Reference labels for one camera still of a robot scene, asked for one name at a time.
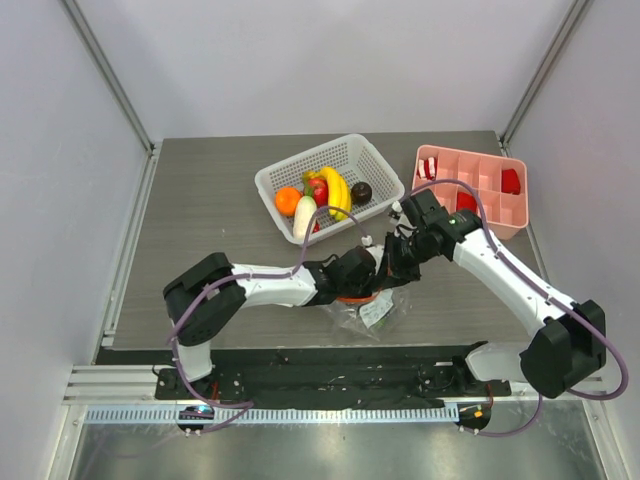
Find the clear zip bag orange seal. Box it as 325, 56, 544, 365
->
321, 287, 411, 341

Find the dark brown fake fruit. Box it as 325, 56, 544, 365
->
351, 181, 373, 206

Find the yellow fake banana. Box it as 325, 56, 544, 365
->
303, 166, 350, 222

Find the white fake radish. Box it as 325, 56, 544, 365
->
292, 196, 317, 240

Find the red fake apple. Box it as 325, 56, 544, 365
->
307, 177, 329, 207

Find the orange fake fruit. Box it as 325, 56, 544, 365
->
274, 186, 303, 217

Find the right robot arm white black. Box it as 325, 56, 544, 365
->
385, 190, 606, 399

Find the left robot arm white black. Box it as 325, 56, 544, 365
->
163, 245, 390, 399

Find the red item middle compartment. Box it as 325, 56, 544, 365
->
456, 191, 478, 213

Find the red item compartment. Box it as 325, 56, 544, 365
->
456, 191, 478, 213
501, 169, 521, 195

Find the red white striped item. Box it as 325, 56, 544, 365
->
417, 156, 438, 180

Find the white perforated plastic basket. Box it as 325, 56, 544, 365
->
255, 134, 405, 246

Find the pink compartment tray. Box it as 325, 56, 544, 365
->
412, 145, 529, 240

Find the red item right compartment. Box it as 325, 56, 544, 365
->
501, 169, 521, 195

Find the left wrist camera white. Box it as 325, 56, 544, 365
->
361, 235, 384, 265

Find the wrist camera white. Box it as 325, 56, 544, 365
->
389, 201, 414, 239
361, 235, 384, 265

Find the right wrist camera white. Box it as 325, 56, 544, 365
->
389, 201, 414, 239

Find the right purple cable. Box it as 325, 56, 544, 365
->
392, 178, 630, 439

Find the purple cable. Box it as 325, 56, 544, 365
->
167, 204, 374, 434
392, 178, 630, 439

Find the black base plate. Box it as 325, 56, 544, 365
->
154, 346, 511, 410

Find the white slotted cable duct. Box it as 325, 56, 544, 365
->
84, 404, 459, 425

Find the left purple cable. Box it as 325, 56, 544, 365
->
167, 204, 374, 434

